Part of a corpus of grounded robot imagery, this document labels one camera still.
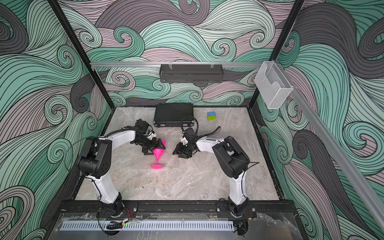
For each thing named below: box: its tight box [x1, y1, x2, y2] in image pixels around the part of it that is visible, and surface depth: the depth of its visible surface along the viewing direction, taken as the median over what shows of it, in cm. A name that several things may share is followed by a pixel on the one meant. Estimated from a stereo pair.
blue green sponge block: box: [207, 111, 217, 121], surface depth 116 cm
